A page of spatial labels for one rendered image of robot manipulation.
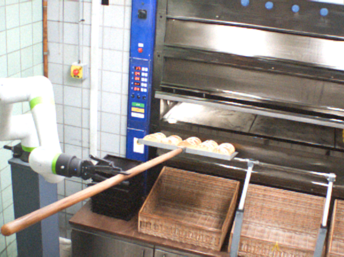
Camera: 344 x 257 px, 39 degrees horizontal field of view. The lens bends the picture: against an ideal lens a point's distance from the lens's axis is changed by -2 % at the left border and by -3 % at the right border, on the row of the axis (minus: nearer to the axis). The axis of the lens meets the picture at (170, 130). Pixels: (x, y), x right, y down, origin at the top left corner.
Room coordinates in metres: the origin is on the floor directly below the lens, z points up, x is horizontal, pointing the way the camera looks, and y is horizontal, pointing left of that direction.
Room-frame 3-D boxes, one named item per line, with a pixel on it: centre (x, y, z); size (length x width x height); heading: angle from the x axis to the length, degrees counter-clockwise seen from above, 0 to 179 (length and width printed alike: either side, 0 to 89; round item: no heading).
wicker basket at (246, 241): (2.74, -0.74, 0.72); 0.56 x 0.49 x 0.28; 74
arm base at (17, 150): (2.50, 0.80, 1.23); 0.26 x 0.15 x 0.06; 72
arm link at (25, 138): (2.48, 0.75, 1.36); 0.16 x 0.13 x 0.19; 115
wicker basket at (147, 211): (2.91, -0.17, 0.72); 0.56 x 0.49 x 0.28; 73
